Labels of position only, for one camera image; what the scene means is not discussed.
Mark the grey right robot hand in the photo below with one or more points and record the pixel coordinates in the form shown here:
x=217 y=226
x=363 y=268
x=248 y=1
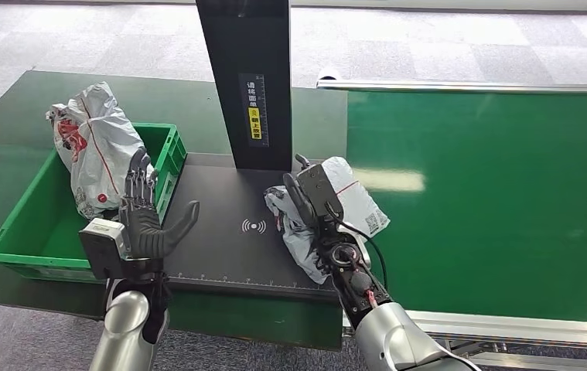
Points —
x=298 y=205

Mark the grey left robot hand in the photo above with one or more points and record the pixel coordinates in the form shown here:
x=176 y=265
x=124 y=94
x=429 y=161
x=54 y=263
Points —
x=144 y=230

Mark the white poly mailer package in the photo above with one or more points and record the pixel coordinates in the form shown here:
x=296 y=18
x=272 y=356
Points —
x=103 y=148
x=360 y=199

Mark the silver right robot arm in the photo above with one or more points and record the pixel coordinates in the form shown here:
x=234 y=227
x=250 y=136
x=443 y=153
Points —
x=401 y=343

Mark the black inbound scanning machine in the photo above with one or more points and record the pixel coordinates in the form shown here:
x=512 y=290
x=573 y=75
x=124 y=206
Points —
x=221 y=205

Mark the green conveyor belt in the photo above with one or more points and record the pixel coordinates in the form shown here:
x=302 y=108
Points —
x=503 y=215

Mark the yellow black label sticker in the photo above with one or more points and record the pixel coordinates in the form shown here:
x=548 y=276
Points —
x=254 y=123

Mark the green plastic crate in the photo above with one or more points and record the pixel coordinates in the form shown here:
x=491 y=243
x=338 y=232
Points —
x=47 y=235

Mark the dark green table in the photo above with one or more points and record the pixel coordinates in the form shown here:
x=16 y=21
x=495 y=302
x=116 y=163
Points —
x=16 y=102

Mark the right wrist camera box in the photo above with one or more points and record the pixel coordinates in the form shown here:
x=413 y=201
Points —
x=319 y=189

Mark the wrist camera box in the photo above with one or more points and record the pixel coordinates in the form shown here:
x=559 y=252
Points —
x=319 y=189
x=101 y=246

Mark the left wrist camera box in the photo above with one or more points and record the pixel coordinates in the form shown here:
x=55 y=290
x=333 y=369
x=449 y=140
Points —
x=101 y=246

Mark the aluminium conveyor frame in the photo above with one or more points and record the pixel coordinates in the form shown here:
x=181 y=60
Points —
x=503 y=327

